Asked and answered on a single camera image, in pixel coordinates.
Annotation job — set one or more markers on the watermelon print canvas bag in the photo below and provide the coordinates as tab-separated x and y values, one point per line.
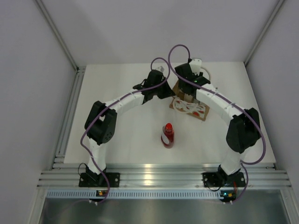
187	104

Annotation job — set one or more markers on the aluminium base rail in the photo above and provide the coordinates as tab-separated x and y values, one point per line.
141	176

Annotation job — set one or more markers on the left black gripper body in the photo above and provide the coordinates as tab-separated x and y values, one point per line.
162	91

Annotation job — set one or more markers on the right black mount plate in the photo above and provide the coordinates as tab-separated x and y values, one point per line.
220	179

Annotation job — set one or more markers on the left black mount plate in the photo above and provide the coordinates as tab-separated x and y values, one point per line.
89	180

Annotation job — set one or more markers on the left aluminium frame post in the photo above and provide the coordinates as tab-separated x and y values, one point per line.
46	15

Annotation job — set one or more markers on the black mount plate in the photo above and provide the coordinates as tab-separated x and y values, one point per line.
89	180
220	179

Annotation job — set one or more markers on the red liquid bottle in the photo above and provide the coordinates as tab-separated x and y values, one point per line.
167	135

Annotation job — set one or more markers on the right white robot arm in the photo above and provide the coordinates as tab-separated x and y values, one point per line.
243	124

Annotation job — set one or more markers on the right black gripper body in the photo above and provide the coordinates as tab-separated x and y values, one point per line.
181	86

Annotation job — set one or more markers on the aluminium frame post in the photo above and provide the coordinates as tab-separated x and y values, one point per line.
265	28
46	15

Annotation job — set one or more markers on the right aluminium frame post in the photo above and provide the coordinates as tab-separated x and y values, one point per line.
265	28

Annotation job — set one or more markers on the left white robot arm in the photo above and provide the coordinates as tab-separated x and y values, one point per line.
101	123

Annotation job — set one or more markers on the slotted cable duct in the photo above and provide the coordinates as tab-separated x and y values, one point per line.
137	194

